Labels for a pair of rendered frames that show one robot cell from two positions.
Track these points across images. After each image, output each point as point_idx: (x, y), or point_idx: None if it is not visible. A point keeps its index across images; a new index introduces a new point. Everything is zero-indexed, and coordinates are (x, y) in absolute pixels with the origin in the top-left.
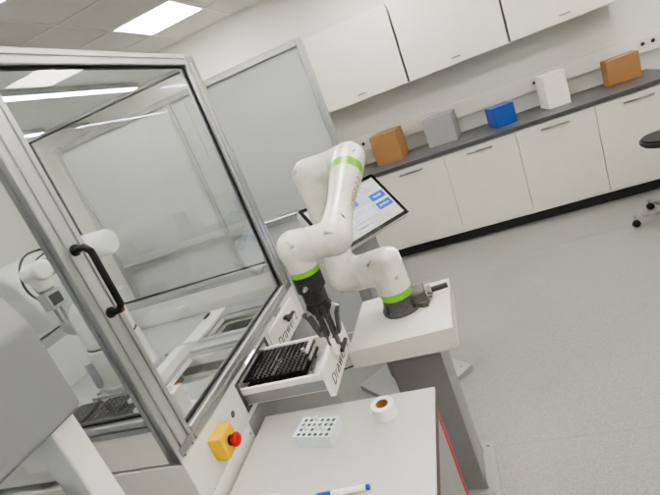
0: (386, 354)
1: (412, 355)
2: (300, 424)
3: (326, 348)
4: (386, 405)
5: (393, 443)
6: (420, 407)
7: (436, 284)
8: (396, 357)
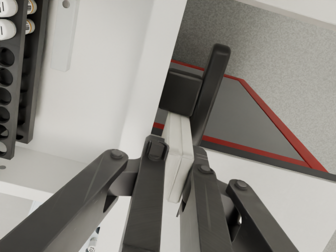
0: (320, 24)
1: None
2: (33, 206)
3: (124, 147)
4: None
5: None
6: (305, 230)
7: None
8: (335, 30)
